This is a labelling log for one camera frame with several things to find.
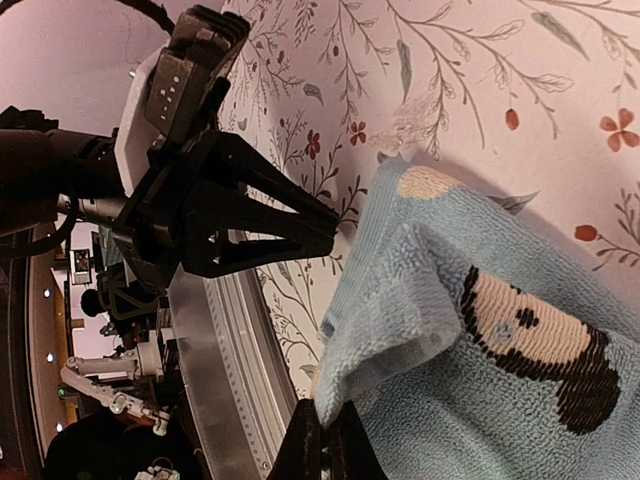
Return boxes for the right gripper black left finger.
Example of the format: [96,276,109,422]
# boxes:
[267,399,322,480]

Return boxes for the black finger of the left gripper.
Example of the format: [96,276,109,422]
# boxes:
[189,131,339,235]

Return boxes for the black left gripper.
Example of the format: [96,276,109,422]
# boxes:
[1,107,335,291]

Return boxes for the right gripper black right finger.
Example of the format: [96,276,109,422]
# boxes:
[327,401,388,480]

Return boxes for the blue patterned towel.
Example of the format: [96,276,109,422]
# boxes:
[314,158,639,479]

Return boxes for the person in background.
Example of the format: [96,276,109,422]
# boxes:
[81,282,158,336]

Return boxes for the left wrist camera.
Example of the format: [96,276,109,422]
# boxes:
[114,4,251,196]

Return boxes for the aluminium front rail frame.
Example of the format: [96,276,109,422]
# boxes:
[168,269,297,479]

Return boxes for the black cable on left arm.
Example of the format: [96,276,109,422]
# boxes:
[0,0,176,259]

